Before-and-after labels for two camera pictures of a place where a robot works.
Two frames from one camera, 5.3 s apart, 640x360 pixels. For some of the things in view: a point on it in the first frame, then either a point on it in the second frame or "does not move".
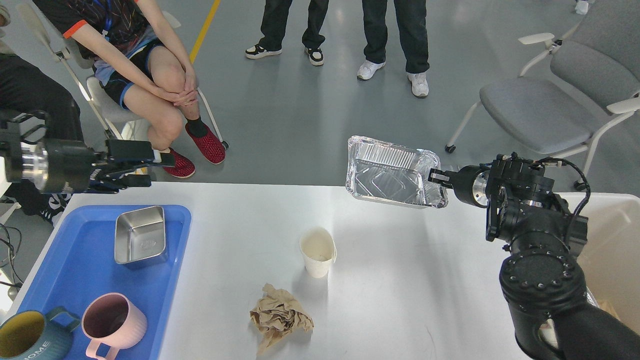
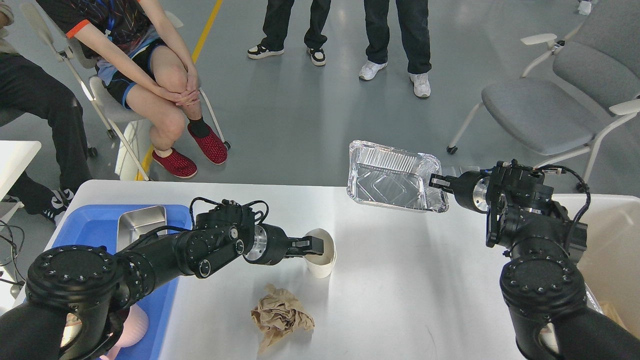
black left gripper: x=63 y=166 → x=268 y=245
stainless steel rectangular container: x=140 y=233 does not move
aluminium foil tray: x=383 y=171 does not move
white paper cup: x=319 y=250 does not move
